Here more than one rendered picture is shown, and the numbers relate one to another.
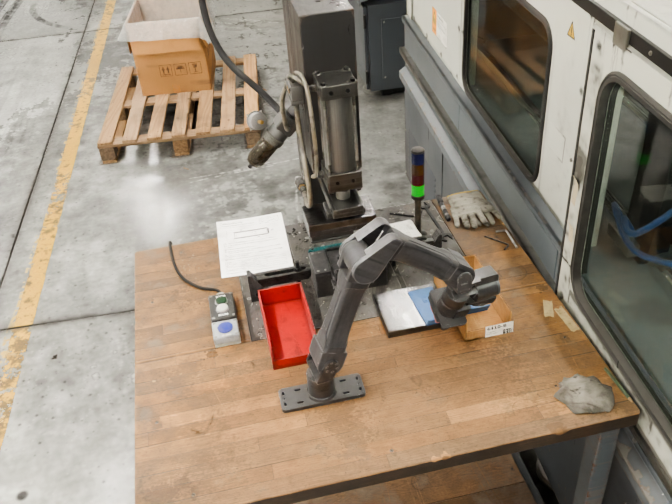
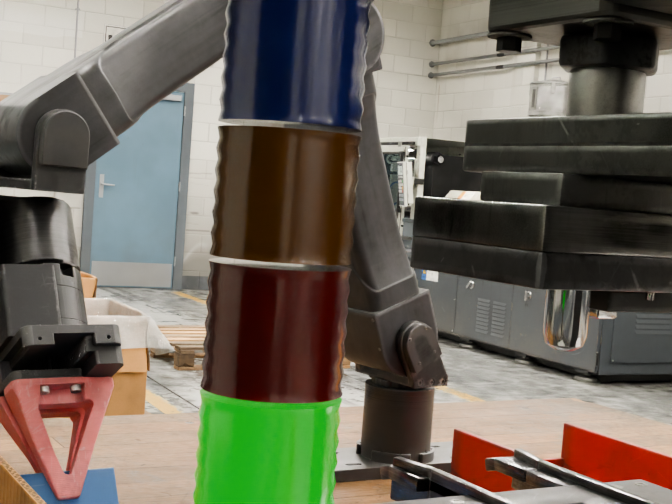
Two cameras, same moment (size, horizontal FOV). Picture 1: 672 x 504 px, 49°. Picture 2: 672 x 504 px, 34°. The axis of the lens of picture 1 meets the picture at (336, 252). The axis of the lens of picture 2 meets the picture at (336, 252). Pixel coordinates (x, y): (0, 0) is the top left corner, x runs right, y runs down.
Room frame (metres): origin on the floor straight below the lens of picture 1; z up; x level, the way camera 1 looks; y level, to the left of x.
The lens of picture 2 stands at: (2.11, -0.34, 1.14)
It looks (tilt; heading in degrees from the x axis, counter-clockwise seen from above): 3 degrees down; 160
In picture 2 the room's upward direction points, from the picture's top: 4 degrees clockwise
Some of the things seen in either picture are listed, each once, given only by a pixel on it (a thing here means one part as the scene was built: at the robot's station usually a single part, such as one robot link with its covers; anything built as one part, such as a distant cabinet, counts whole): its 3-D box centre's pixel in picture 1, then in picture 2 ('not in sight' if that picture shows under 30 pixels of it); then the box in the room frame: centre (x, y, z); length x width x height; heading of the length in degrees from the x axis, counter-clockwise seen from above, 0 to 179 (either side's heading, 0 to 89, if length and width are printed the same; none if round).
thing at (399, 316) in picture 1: (411, 309); not in sight; (1.49, -0.19, 0.91); 0.17 x 0.16 x 0.02; 100
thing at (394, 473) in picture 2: not in sight; (431, 485); (1.56, -0.07, 0.98); 0.07 x 0.02 x 0.01; 10
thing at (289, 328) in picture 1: (287, 324); (617, 503); (1.45, 0.14, 0.93); 0.25 x 0.12 x 0.06; 10
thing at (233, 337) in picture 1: (227, 336); not in sight; (1.45, 0.30, 0.90); 0.07 x 0.07 x 0.06; 10
